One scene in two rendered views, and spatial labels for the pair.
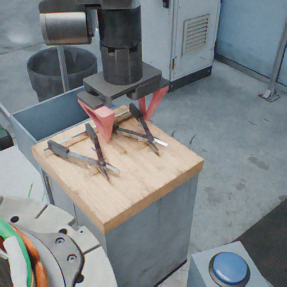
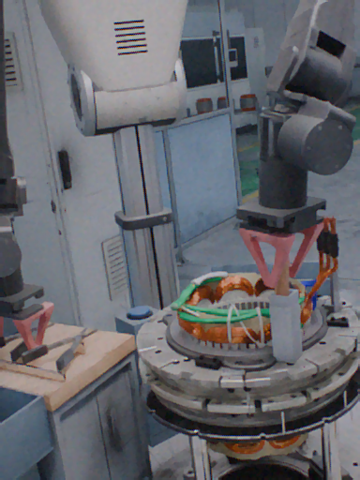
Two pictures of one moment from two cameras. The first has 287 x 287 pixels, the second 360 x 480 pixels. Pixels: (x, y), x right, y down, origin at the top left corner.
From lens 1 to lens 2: 1.06 m
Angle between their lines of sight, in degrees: 93
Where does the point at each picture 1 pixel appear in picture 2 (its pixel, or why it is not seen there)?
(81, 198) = (112, 349)
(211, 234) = not seen: outside the picture
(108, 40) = not seen: hidden behind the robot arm
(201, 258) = (135, 322)
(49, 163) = (73, 377)
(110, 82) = (21, 289)
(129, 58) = not seen: hidden behind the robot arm
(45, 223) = (157, 327)
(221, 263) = (139, 310)
